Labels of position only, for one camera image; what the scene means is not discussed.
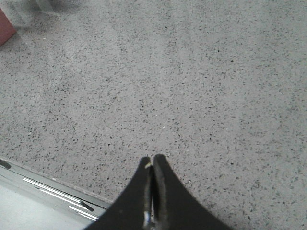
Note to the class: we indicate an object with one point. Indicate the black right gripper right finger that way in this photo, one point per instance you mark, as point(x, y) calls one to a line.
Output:
point(174, 207)

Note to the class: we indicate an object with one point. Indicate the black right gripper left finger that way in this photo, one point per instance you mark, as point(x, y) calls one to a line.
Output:
point(133, 208)

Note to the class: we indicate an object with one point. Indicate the grey metal frame rail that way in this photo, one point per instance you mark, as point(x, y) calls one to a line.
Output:
point(29, 201)

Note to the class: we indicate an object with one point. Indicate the pink foam cube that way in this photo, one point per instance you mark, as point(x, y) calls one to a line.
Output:
point(7, 30)

